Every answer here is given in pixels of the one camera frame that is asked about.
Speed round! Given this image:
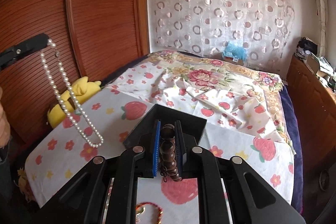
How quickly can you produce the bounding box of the silver engraved bangle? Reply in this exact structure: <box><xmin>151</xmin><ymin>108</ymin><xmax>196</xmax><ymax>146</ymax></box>
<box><xmin>102</xmin><ymin>178</ymin><xmax>114</xmax><ymax>224</ymax></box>

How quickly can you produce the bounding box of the red braided cord bracelet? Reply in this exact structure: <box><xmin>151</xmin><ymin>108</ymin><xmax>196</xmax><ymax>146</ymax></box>
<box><xmin>135</xmin><ymin>202</ymin><xmax>164</xmax><ymax>224</ymax></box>

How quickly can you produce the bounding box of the brown wooden side cabinet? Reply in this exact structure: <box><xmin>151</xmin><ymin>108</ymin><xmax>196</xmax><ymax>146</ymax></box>
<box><xmin>286</xmin><ymin>56</ymin><xmax>335</xmax><ymax>186</ymax></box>

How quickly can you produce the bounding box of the yellow plush toy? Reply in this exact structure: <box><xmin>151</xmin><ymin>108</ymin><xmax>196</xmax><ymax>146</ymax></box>
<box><xmin>47</xmin><ymin>76</ymin><xmax>101</xmax><ymax>128</ymax></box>

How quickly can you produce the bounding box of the white pearl necklace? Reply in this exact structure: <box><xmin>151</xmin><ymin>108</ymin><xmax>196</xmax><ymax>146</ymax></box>
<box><xmin>39</xmin><ymin>39</ymin><xmax>105</xmax><ymax>149</ymax></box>

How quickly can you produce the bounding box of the person's left hand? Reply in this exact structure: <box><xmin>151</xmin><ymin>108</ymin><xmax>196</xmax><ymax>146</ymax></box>
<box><xmin>0</xmin><ymin>87</ymin><xmax>12</xmax><ymax>148</ymax></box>

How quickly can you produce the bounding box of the black square storage box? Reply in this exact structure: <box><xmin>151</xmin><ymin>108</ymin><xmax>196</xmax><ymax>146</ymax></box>
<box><xmin>123</xmin><ymin>104</ymin><xmax>207</xmax><ymax>148</ymax></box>

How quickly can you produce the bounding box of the blue plastic bag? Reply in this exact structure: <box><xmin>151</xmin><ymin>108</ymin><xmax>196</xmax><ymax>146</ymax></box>
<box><xmin>222</xmin><ymin>42</ymin><xmax>247</xmax><ymax>61</ymax></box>

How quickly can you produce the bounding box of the white floral strawberry cloth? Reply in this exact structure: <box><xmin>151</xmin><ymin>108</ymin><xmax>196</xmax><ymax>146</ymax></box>
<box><xmin>25</xmin><ymin>61</ymin><xmax>294</xmax><ymax>223</ymax></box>

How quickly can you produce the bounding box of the clutter pile on cabinet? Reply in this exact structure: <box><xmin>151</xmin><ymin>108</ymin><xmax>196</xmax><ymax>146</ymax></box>
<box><xmin>294</xmin><ymin>37</ymin><xmax>335</xmax><ymax>93</ymax></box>

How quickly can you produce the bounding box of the brown wooden bead bracelet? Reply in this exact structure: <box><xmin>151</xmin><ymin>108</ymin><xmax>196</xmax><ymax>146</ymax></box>
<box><xmin>159</xmin><ymin>123</ymin><xmax>183</xmax><ymax>183</ymax></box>

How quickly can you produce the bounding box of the brown wooden wardrobe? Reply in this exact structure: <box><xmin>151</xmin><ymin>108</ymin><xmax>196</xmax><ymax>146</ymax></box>
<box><xmin>1</xmin><ymin>0</ymin><xmax>149</xmax><ymax>158</ymax></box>

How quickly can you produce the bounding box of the pink circle patterned curtain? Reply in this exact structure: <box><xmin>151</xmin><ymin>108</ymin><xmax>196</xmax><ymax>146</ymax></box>
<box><xmin>148</xmin><ymin>0</ymin><xmax>294</xmax><ymax>72</ymax></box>

